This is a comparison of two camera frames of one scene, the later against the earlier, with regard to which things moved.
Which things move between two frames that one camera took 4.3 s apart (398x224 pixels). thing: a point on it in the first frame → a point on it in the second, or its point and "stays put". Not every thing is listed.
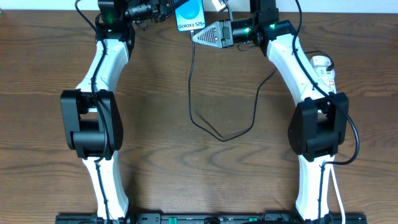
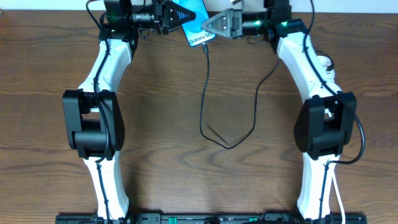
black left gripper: [160, 12] → [160, 17]
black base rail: [329, 218] stays put
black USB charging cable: [256, 96] → [255, 102]
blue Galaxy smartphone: [191, 16] stays put
